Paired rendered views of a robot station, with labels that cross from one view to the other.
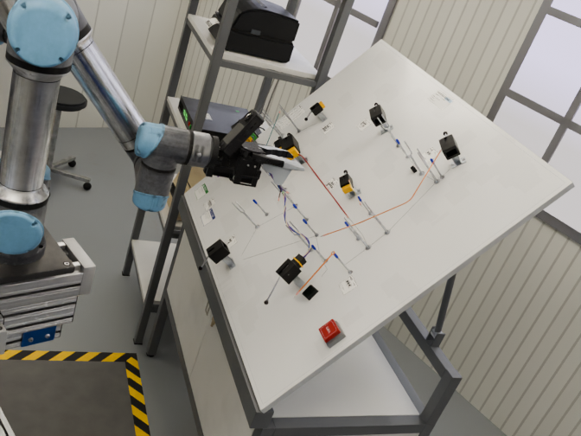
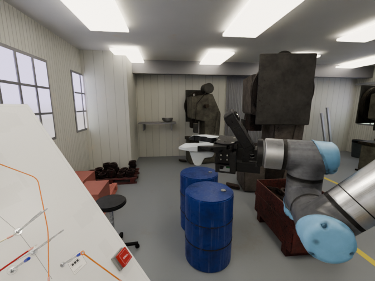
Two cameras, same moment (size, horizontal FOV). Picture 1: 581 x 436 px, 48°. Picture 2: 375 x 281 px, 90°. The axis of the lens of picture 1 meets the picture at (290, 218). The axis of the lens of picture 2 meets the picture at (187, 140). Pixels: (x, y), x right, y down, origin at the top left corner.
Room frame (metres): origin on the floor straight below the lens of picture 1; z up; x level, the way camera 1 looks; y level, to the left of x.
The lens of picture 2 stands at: (1.76, 0.40, 1.68)
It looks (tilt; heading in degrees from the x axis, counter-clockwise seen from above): 10 degrees down; 224
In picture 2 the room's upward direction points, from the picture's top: straight up
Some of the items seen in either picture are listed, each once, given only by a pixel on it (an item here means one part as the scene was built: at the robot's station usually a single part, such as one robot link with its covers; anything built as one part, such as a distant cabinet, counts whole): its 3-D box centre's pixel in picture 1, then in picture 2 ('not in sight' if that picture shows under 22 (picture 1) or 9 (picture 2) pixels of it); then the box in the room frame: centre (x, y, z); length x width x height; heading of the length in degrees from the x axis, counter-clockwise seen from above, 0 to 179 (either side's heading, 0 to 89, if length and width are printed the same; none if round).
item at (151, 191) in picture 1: (153, 180); (303, 198); (1.27, 0.31, 1.46); 0.11 x 0.08 x 0.11; 25
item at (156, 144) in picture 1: (162, 144); (307, 157); (1.25, 0.31, 1.56); 0.11 x 0.08 x 0.09; 115
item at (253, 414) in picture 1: (215, 288); not in sight; (1.88, 0.16, 0.83); 1.18 x 0.06 x 0.06; 28
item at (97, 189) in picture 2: not in sight; (86, 193); (0.81, -2.92, 0.22); 1.18 x 0.81 x 0.44; 50
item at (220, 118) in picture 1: (220, 124); not in sight; (2.72, 0.44, 1.09); 0.35 x 0.33 x 0.07; 28
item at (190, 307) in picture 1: (190, 292); not in sight; (2.14, 0.27, 0.60); 0.55 x 0.02 x 0.39; 28
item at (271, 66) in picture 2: not in sight; (263, 124); (-1.94, -1.08, 1.33); 1.39 x 1.24 x 2.66; 139
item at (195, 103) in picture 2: not in sight; (198, 124); (-2.51, -3.25, 1.16); 1.21 x 1.04 x 2.31; 140
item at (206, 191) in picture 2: not in sight; (202, 209); (0.06, -0.97, 0.40); 1.08 x 0.66 x 0.80; 38
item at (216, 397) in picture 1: (220, 395); not in sight; (1.65, 0.01, 0.60); 0.55 x 0.03 x 0.39; 28
